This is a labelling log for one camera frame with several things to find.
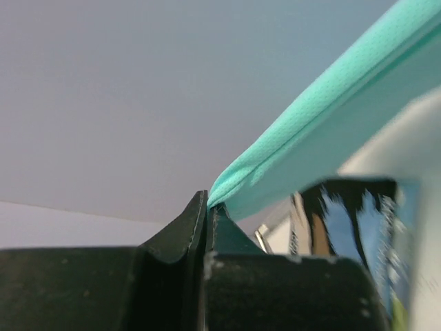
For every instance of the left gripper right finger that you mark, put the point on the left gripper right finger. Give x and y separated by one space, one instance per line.
247 289

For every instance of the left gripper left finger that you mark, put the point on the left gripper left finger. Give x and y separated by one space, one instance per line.
152 286

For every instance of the teal t shirt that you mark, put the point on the teal t shirt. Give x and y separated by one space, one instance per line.
394 62

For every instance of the folded black printed t shirt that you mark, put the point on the folded black printed t shirt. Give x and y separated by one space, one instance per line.
346 217

